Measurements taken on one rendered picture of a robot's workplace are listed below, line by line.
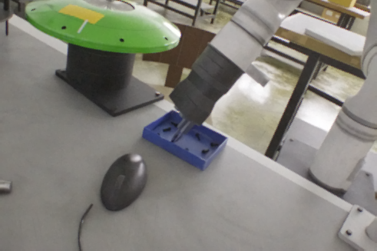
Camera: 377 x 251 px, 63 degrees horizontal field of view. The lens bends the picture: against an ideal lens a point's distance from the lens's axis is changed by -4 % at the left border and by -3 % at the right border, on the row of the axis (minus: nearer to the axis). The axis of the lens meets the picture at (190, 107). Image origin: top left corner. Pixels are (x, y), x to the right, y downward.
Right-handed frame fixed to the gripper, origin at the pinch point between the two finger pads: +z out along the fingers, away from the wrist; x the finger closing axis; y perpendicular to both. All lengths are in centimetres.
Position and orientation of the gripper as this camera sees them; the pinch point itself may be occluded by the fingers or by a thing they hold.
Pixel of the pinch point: (171, 142)
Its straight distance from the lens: 58.1
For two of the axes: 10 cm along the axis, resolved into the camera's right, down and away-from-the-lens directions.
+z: -6.2, 7.6, 1.9
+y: -6.6, -3.7, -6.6
